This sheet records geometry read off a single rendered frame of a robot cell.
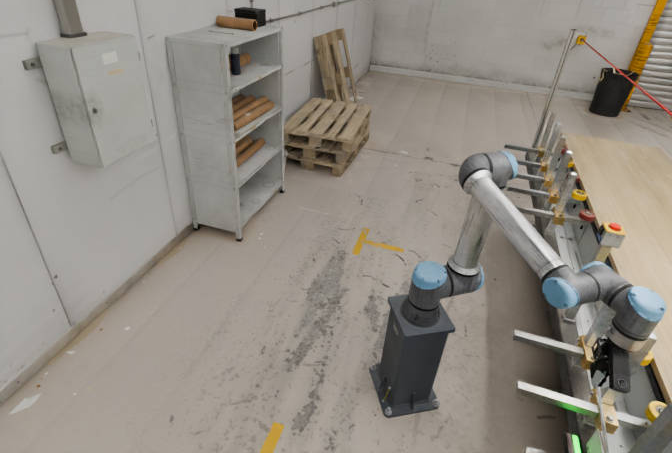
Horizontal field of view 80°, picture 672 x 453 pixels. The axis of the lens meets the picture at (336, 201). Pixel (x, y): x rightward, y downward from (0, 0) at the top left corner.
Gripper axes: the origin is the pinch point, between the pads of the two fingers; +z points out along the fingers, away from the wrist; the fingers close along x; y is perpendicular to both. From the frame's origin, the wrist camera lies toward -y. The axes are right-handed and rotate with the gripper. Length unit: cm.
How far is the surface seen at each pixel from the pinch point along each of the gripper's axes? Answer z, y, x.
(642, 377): 19.4, 29.2, -28.1
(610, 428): 14.6, -1.6, -8.8
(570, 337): 26, 48, -8
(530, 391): 13.3, 2.0, 15.6
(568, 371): 26.6, 28.3, -4.5
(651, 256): 6, 97, -45
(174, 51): -50, 130, 247
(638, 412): 28.5, 20.3, -28.1
